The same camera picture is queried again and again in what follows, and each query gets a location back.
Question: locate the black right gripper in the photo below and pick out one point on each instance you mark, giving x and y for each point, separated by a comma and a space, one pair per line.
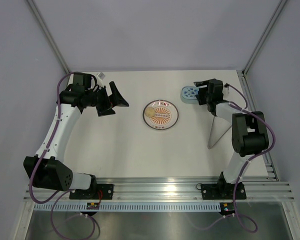
201, 99

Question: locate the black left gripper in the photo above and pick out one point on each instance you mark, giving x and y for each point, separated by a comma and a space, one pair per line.
115, 99

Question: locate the light blue lunch box lid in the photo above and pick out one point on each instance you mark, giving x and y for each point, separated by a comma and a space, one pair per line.
189, 92

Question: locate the metal food tongs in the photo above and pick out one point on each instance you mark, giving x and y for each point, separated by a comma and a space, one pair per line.
219, 128

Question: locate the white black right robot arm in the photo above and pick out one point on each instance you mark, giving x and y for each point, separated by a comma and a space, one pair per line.
249, 139

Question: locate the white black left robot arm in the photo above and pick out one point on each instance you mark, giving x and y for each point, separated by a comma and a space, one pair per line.
46, 169

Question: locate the light blue lunch box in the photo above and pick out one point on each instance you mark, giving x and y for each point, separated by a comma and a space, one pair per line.
191, 100

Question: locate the white steamed bun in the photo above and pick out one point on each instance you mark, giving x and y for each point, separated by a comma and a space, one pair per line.
149, 112

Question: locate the round printed ceramic plate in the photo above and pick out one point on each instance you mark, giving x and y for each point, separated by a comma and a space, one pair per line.
166, 115

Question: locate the left small circuit board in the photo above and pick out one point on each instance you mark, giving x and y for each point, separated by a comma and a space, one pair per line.
93, 206

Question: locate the small circuit board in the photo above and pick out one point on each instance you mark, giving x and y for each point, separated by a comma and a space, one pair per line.
227, 208
93, 206

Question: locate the right small circuit board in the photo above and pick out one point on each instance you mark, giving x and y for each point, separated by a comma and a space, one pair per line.
227, 208

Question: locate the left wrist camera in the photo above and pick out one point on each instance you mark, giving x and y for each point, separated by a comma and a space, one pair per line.
101, 76

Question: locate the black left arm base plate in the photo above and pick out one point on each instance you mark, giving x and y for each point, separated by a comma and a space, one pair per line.
96, 192

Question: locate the aluminium front rail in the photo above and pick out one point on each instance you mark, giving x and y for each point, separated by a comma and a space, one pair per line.
186, 189

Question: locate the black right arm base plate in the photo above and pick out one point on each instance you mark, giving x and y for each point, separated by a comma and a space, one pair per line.
214, 191

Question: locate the right aluminium frame post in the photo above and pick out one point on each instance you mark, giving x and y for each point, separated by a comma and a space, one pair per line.
265, 34

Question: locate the aluminium frame post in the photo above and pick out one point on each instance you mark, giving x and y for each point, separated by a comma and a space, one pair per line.
265, 34
38, 17

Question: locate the white slotted cable duct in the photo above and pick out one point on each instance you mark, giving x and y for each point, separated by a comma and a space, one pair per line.
131, 207

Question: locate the left aluminium frame post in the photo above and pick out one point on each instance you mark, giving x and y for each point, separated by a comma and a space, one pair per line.
38, 17

